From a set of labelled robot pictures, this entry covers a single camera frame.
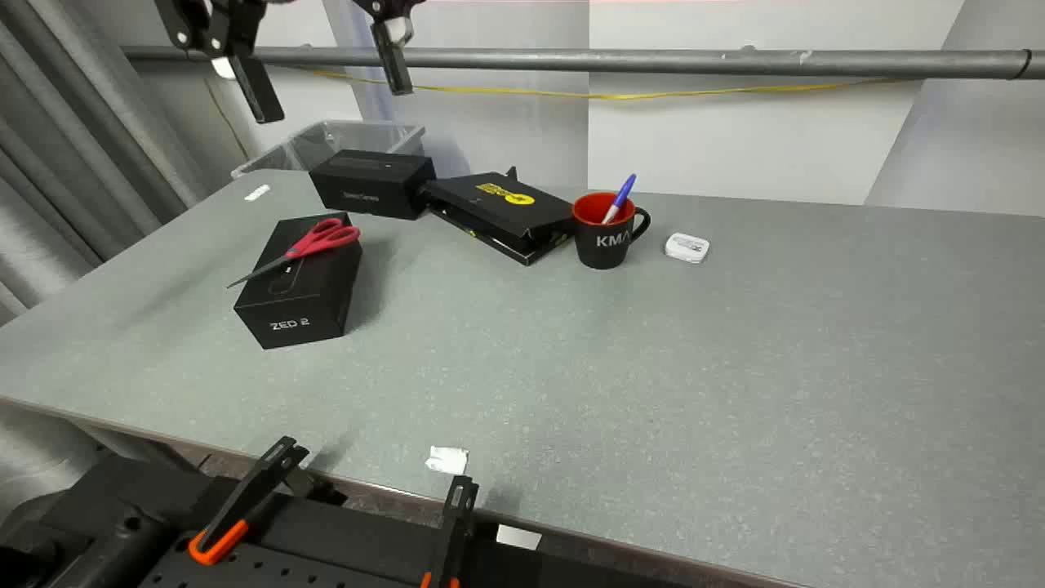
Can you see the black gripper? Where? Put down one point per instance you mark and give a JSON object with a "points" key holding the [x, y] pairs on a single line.
{"points": [[219, 28]]}

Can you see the blue white pen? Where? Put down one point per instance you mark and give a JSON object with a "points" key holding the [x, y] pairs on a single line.
{"points": [[618, 202]]}

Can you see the black mug red interior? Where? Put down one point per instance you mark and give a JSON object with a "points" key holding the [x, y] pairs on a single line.
{"points": [[607, 242]]}

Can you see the black box at rear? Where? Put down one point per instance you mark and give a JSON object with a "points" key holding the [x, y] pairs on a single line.
{"points": [[385, 183]]}

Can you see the white tape near bin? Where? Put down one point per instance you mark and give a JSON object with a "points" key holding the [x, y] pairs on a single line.
{"points": [[255, 195]]}

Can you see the flat black box yellow logo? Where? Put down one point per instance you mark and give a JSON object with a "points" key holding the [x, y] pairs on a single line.
{"points": [[505, 213]]}

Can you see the black box under scissors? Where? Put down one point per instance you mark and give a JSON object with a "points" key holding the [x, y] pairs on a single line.
{"points": [[298, 302]]}

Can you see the small white case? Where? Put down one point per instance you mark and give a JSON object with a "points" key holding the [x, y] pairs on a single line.
{"points": [[692, 249]]}

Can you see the white tape on table edge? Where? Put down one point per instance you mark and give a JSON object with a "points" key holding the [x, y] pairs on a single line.
{"points": [[446, 458]]}

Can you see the right black orange clamp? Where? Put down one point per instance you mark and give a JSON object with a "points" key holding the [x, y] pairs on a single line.
{"points": [[453, 533]]}

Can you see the black orange clamp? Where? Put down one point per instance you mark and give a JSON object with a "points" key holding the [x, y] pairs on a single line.
{"points": [[248, 499], [453, 533]]}

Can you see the left black orange clamp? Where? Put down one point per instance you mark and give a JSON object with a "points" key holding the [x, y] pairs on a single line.
{"points": [[248, 499]]}

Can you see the white label on base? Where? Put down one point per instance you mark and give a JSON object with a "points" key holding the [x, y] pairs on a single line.
{"points": [[519, 537]]}

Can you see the red handled scissors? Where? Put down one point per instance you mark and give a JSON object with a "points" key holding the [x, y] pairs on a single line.
{"points": [[320, 241]]}

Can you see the grey metal rail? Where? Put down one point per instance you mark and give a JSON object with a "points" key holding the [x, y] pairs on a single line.
{"points": [[804, 64]]}

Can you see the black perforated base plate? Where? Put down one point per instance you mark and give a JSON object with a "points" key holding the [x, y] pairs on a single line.
{"points": [[128, 524]]}

